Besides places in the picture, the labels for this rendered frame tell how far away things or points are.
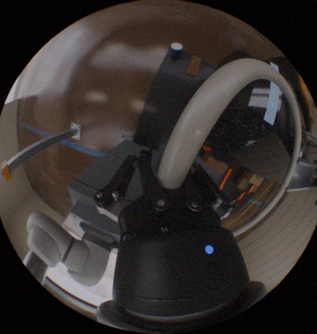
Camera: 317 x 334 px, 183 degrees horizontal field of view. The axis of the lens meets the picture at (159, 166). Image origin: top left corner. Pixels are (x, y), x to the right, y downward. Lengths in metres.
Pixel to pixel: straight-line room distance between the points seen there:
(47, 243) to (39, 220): 0.09
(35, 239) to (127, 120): 1.10
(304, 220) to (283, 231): 1.18
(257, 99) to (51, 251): 0.85
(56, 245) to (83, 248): 0.11
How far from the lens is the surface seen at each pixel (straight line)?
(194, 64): 1.17
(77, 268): 0.48
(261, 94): 0.44
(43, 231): 0.48
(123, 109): 1.09
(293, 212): 5.63
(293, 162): 0.45
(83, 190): 0.48
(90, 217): 0.48
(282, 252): 5.88
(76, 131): 1.49
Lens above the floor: 1.00
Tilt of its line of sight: 61 degrees down
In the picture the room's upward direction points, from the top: 175 degrees counter-clockwise
